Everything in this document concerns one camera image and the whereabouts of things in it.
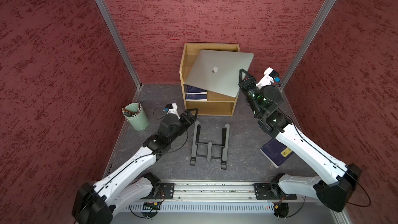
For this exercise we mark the right aluminium corner post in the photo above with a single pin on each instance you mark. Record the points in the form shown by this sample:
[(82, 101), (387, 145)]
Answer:
[(312, 32)]

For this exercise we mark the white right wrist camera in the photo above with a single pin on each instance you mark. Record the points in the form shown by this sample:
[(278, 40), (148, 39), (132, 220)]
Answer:
[(270, 77)]

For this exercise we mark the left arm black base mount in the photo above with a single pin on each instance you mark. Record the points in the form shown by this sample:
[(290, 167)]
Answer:
[(163, 191)]

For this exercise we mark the silver laptop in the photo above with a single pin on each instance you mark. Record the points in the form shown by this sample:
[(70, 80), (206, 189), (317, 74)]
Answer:
[(218, 71)]

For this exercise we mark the coloured pencils bundle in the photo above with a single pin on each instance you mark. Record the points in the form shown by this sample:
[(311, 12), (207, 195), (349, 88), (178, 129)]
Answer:
[(132, 110)]

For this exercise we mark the left aluminium corner post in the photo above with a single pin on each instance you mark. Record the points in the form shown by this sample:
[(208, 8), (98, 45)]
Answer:
[(119, 42)]

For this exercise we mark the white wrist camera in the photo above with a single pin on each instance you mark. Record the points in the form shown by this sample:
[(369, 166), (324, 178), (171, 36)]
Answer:
[(171, 109), (270, 77)]

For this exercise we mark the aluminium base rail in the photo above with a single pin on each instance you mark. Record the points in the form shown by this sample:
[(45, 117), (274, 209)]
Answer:
[(206, 190)]

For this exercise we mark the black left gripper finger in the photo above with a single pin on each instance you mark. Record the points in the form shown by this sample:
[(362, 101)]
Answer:
[(193, 112), (189, 119)]

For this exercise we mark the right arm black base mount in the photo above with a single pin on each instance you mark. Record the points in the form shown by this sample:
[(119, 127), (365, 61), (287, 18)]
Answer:
[(268, 191)]

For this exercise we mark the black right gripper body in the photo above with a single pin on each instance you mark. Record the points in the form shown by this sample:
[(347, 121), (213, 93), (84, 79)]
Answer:
[(251, 92)]

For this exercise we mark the black laptop stand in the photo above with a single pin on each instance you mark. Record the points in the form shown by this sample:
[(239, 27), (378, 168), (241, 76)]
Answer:
[(224, 146)]

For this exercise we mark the wooden shelf unit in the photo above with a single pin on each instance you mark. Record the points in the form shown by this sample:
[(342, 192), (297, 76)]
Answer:
[(216, 104)]

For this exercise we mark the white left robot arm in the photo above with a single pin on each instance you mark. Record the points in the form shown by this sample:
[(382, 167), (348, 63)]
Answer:
[(101, 202)]

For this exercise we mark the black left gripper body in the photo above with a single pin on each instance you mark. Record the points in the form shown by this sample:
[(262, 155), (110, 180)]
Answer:
[(180, 125)]

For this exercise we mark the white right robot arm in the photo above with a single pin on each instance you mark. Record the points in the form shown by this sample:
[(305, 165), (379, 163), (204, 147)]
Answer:
[(335, 181)]

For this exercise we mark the blue book on shelf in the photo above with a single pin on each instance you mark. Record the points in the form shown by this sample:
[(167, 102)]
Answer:
[(195, 94)]

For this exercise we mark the aluminium corner post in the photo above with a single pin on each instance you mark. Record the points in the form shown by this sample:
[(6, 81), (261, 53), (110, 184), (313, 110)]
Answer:
[(312, 32), (119, 42)]

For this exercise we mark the blue notebook on table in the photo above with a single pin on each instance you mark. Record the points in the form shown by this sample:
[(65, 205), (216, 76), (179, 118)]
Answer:
[(276, 152)]

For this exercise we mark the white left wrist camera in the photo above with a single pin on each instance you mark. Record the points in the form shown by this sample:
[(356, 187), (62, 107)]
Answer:
[(171, 109)]

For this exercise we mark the green pencil cup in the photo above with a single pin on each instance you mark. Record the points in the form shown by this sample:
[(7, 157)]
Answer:
[(139, 122)]

